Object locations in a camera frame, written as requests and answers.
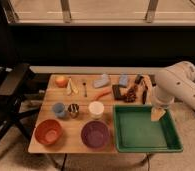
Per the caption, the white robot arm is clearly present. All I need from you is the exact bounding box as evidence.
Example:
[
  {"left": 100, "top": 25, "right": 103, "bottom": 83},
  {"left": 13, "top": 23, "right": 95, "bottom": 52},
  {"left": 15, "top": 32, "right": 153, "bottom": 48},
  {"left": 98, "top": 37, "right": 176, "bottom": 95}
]
[{"left": 150, "top": 61, "right": 195, "bottom": 121}]

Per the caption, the purple bowl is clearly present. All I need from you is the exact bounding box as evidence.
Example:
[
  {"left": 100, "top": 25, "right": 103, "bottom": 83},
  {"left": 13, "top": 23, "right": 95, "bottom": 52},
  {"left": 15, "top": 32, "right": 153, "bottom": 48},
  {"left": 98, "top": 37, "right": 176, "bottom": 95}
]
[{"left": 81, "top": 121, "right": 110, "bottom": 149}]

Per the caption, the orange bowl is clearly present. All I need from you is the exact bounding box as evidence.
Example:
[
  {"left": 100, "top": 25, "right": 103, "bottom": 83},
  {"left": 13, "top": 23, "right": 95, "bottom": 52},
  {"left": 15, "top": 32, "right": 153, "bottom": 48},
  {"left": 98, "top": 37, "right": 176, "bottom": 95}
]
[{"left": 34, "top": 119, "right": 63, "bottom": 146}]

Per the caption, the green plastic tray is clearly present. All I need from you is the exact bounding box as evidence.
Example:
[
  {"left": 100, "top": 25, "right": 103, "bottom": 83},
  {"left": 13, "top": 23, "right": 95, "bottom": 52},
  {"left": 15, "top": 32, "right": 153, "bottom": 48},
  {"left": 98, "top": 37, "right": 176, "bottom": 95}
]
[{"left": 113, "top": 105, "right": 183, "bottom": 153}]

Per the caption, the brown grape bunch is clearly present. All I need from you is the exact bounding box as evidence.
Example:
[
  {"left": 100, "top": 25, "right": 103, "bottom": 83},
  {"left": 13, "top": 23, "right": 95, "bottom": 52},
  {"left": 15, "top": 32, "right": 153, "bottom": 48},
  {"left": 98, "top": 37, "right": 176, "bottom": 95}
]
[{"left": 123, "top": 85, "right": 138, "bottom": 103}]

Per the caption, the dark rectangular block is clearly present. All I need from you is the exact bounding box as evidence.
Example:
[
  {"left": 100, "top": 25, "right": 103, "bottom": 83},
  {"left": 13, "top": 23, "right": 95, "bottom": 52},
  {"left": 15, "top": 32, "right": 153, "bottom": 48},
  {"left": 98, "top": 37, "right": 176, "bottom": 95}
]
[{"left": 112, "top": 85, "right": 123, "bottom": 100}]

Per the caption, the orange carrot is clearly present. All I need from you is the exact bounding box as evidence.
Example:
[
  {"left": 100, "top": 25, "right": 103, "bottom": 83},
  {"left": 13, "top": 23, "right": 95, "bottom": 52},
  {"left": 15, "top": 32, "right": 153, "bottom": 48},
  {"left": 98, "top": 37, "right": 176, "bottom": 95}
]
[{"left": 93, "top": 88, "right": 112, "bottom": 101}]

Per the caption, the white cup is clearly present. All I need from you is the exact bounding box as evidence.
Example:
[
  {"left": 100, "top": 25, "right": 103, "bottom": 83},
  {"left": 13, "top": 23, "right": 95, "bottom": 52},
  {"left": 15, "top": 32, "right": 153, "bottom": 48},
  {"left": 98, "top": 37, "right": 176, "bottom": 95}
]
[{"left": 88, "top": 101, "right": 105, "bottom": 119}]

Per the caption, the blue cloth left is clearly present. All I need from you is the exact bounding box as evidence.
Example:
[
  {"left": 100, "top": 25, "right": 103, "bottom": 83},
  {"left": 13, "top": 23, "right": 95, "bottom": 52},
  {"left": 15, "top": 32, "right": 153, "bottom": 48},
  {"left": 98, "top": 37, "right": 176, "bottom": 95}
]
[{"left": 93, "top": 74, "right": 110, "bottom": 88}]

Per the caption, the shiny metal cup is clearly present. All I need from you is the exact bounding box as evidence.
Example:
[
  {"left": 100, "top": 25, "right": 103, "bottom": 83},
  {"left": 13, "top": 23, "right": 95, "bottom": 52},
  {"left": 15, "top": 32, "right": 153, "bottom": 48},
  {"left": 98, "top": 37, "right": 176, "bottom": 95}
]
[{"left": 68, "top": 103, "right": 79, "bottom": 118}]

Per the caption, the peeled banana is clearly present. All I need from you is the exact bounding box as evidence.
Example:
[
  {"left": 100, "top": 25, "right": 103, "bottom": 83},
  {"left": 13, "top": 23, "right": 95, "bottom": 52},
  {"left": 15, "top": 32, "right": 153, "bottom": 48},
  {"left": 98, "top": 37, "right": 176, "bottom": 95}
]
[{"left": 66, "top": 78, "right": 79, "bottom": 95}]

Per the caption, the blue cup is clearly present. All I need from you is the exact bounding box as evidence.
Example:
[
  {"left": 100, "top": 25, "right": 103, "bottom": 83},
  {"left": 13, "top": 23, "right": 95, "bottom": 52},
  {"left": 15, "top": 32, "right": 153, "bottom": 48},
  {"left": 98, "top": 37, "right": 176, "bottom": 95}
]
[{"left": 52, "top": 103, "right": 66, "bottom": 118}]

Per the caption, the orange apple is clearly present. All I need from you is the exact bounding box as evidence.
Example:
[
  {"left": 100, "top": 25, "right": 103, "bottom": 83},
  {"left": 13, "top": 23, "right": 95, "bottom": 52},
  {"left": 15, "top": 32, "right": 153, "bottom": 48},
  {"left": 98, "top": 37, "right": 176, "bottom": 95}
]
[{"left": 55, "top": 76, "right": 68, "bottom": 88}]

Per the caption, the black office chair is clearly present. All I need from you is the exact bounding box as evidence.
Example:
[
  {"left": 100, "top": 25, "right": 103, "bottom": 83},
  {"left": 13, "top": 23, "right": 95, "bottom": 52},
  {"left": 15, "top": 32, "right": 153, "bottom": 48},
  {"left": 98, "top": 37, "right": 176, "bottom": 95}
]
[{"left": 0, "top": 63, "right": 39, "bottom": 140}]

